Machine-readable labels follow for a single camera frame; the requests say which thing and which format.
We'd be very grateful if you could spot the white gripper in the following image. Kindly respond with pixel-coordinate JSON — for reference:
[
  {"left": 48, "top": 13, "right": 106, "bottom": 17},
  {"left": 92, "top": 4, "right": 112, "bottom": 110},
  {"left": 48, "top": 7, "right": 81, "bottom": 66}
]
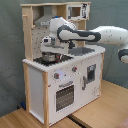
[{"left": 40, "top": 36, "right": 68, "bottom": 54}]

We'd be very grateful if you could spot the small metal pot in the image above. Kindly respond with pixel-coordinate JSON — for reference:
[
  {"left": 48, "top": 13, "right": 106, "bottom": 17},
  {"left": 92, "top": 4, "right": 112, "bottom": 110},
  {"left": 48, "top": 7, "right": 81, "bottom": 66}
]
[{"left": 42, "top": 52, "right": 56, "bottom": 62}]

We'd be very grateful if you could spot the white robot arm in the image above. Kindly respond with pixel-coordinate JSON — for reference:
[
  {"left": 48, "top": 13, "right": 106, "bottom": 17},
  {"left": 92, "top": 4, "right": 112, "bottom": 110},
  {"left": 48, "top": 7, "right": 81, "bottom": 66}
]
[{"left": 40, "top": 17, "right": 128, "bottom": 63}]

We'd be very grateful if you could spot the wooden toy kitchen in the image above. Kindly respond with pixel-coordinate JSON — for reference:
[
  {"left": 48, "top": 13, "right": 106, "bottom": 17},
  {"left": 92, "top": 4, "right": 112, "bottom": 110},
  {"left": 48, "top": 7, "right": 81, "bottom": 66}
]
[{"left": 22, "top": 2, "right": 105, "bottom": 128}]

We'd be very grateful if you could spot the black toy stovetop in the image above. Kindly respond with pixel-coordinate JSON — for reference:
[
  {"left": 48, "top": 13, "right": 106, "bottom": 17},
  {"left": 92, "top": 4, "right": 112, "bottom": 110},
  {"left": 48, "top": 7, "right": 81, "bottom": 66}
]
[{"left": 34, "top": 53, "right": 71, "bottom": 66}]

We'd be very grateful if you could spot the black toy faucet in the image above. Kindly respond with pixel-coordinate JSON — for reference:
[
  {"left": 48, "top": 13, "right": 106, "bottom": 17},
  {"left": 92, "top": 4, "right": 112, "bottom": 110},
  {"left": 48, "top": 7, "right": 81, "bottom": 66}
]
[{"left": 68, "top": 40, "right": 75, "bottom": 49}]

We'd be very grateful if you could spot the grey range hood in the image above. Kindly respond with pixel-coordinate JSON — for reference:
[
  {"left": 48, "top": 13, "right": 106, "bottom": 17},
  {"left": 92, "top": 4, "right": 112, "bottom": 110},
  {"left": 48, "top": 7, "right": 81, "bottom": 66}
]
[{"left": 33, "top": 5, "right": 58, "bottom": 27}]

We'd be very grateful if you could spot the grey toy sink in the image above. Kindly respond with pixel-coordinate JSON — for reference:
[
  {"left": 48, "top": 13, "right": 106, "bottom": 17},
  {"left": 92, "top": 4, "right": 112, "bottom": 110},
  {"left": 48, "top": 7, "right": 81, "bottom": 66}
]
[{"left": 68, "top": 47, "right": 94, "bottom": 56}]

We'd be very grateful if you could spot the red left stove knob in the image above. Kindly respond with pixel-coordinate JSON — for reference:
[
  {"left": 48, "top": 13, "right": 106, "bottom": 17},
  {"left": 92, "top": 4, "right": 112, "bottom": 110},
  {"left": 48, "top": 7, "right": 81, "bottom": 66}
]
[{"left": 54, "top": 73, "right": 60, "bottom": 79}]

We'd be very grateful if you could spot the red stove knob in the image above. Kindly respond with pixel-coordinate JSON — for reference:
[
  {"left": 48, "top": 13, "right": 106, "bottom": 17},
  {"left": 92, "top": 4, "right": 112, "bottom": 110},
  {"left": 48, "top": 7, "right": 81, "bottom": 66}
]
[
  {"left": 71, "top": 66, "right": 78, "bottom": 73},
  {"left": 54, "top": 73, "right": 60, "bottom": 79}
]

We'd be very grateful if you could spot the red right stove knob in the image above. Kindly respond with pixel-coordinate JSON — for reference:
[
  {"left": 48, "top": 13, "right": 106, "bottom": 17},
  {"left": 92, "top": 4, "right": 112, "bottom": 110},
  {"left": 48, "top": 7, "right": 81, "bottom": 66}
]
[{"left": 71, "top": 66, "right": 78, "bottom": 73}]

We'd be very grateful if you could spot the toy microwave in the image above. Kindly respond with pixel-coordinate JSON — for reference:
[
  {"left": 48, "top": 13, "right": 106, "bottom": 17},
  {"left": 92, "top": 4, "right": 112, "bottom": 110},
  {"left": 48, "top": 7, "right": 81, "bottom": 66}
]
[{"left": 67, "top": 3, "right": 90, "bottom": 20}]

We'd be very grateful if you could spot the toy oven door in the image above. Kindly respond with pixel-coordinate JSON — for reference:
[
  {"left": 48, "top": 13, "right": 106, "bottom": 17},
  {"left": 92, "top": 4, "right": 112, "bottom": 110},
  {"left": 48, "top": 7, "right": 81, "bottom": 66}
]
[{"left": 55, "top": 84, "right": 75, "bottom": 112}]

